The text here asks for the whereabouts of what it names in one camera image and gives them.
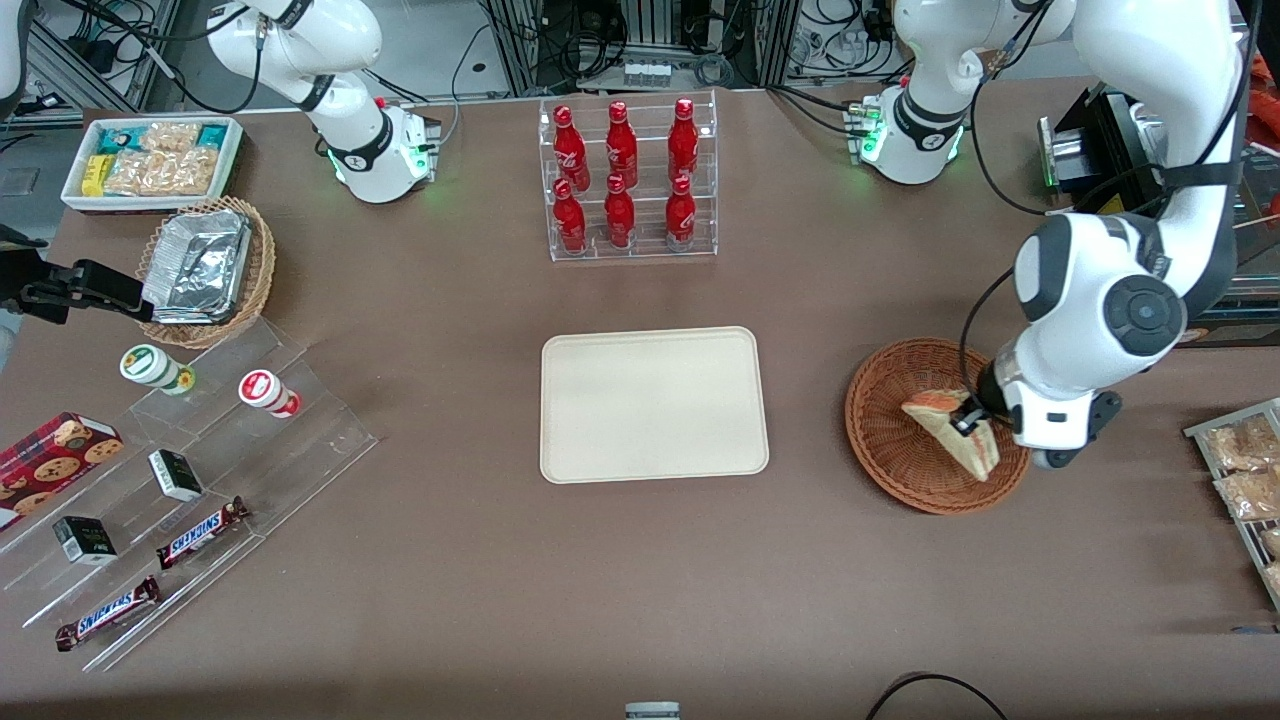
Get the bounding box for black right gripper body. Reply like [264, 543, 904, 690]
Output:
[0, 226, 49, 325]

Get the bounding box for triangular sandwich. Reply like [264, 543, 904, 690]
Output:
[900, 389, 1001, 484]

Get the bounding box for round brown wicker basket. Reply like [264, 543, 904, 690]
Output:
[845, 338, 1033, 516]

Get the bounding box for light wicker basket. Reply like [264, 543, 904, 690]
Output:
[135, 196, 278, 351]

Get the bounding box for beige plastic tray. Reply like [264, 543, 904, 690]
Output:
[540, 326, 771, 485]

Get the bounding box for green lidded yogurt cup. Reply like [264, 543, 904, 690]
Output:
[119, 344, 197, 397]

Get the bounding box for stacked aluminium foil containers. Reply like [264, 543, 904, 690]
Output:
[140, 208, 253, 327]

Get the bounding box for clear cracker bag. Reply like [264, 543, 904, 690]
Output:
[140, 121, 202, 154]
[104, 150, 167, 197]
[160, 147, 222, 197]

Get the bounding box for red chocolate cookie box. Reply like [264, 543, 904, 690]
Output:
[0, 412, 125, 532]

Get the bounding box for white rectangular snack bin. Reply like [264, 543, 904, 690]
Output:
[60, 115, 246, 216]

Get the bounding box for red lidded yogurt cup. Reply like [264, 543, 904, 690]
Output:
[238, 369, 303, 419]

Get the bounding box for small black box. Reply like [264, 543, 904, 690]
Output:
[52, 516, 118, 566]
[148, 449, 204, 502]

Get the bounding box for clear acrylic stepped stand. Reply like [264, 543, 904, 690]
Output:
[0, 318, 379, 673]

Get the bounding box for brown Snickers bar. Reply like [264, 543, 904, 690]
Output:
[156, 497, 251, 571]
[55, 576, 163, 653]

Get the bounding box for black box device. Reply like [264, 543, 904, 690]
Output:
[1038, 84, 1169, 217]

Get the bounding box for clear acrylic bottle rack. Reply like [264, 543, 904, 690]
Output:
[538, 90, 719, 263]

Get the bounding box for red cola bottle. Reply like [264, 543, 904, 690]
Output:
[603, 174, 638, 250]
[604, 100, 640, 191]
[667, 97, 700, 187]
[552, 105, 592, 193]
[552, 178, 590, 254]
[664, 174, 698, 252]

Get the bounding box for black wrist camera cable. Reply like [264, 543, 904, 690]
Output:
[959, 268, 1017, 406]

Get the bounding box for grey wire rack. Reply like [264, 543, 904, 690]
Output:
[1184, 398, 1280, 612]

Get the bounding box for black table cable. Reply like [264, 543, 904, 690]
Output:
[865, 673, 1011, 720]

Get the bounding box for aluminium frame rack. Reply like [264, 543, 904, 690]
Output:
[482, 0, 803, 97]

